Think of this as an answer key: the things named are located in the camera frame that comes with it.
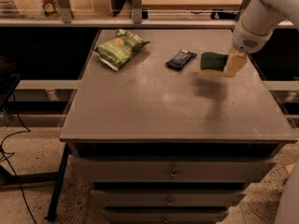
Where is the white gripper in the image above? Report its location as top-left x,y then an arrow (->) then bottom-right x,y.
223,20 -> 273,77

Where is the green and yellow sponge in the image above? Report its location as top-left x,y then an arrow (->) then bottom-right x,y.
199,52 -> 228,75

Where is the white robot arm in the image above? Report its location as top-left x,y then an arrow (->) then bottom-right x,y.
223,0 -> 299,77

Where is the blue rxbar blueberry wrapper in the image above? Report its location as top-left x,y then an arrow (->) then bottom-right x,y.
165,49 -> 197,70

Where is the grey drawer cabinet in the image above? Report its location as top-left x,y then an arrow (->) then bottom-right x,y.
60,30 -> 296,217

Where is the wooden box on floor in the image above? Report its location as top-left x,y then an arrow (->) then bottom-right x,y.
285,163 -> 294,174

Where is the green chip bag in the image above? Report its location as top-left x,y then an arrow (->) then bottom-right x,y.
93,29 -> 149,71

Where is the grey metal railing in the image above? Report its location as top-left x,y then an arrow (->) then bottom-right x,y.
0,0 -> 295,29

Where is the top grey drawer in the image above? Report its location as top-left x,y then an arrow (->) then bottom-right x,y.
73,157 -> 276,183

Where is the grey drawer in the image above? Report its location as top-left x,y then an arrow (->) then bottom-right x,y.
103,209 -> 228,224
91,189 -> 246,208
73,157 -> 276,183

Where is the middle grey drawer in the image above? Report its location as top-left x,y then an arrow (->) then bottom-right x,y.
91,189 -> 246,208

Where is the red and white package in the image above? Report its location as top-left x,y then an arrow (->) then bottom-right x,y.
41,0 -> 60,18

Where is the bottom grey drawer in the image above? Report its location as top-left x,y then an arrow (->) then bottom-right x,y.
103,209 -> 228,224

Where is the black table leg frame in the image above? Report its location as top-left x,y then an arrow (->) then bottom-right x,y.
0,145 -> 71,222

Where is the black floor cable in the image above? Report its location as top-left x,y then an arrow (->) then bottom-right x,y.
0,91 -> 38,224

